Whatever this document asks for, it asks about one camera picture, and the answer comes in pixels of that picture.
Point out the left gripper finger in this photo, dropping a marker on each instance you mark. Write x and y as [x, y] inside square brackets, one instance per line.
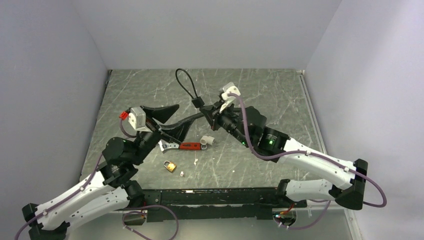
[177, 132]
[160, 114]

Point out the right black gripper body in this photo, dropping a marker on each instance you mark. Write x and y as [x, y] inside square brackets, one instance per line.
[228, 120]

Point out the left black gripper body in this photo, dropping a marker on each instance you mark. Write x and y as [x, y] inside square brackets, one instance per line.
[154, 128]

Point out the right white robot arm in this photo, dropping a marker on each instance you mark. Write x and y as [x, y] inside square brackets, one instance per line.
[339, 180]

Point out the white pipe elbow near wrench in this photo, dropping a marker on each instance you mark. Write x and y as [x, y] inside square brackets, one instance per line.
[207, 140]

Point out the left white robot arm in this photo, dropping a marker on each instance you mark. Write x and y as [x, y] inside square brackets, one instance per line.
[110, 186]

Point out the brass padlock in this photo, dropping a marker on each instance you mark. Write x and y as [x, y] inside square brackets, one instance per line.
[170, 166]

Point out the red handled adjustable wrench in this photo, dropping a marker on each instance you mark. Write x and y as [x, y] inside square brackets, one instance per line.
[184, 146]

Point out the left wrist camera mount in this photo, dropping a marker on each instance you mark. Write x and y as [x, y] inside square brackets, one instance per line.
[136, 117]

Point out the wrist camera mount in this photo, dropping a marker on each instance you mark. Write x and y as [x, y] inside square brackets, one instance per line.
[229, 88]
[136, 117]

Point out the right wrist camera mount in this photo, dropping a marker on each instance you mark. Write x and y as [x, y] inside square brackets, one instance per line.
[229, 88]

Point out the aluminium rail right edge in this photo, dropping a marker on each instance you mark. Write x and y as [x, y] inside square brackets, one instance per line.
[316, 127]

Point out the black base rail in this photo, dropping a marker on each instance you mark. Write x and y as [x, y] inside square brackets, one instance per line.
[261, 203]

